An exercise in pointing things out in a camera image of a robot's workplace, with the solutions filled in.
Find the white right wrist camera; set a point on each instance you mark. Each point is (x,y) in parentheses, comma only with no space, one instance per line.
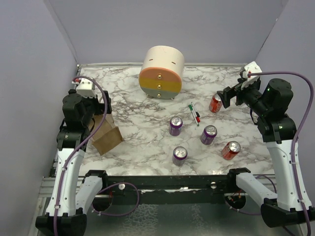
(247,73)

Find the red cola can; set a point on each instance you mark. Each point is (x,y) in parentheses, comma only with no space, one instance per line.
(215,103)
(230,150)

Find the red cola can back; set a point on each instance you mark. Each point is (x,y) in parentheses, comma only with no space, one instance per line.
(215,103)

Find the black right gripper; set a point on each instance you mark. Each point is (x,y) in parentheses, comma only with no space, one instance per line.
(228,92)

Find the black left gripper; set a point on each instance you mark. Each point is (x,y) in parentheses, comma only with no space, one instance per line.
(101,107)

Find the green capped marker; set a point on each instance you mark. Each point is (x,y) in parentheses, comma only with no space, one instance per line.
(193,114)

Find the purple Fanta can back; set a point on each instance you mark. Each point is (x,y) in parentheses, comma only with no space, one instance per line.
(175,126)

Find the red cola can front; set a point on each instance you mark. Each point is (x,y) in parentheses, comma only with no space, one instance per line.
(230,150)

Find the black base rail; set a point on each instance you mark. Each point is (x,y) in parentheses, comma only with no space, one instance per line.
(161,190)

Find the black capped marker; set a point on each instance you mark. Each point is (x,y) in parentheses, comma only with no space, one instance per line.
(195,109)

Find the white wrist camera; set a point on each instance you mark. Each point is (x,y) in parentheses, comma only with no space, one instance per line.
(85,88)
(247,73)

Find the purple Fanta can front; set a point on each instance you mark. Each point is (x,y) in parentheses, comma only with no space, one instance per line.
(179,155)

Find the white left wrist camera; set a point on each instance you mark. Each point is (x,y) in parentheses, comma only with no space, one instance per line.
(85,88)

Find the purple fanta can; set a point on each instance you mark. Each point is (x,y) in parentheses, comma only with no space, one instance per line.
(179,155)
(175,126)
(208,134)

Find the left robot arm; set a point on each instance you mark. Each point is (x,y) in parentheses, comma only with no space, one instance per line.
(66,213)

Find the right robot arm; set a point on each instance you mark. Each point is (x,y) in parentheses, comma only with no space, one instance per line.
(290,205)

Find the round cream drawer cabinet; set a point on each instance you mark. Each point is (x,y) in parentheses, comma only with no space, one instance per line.
(162,71)

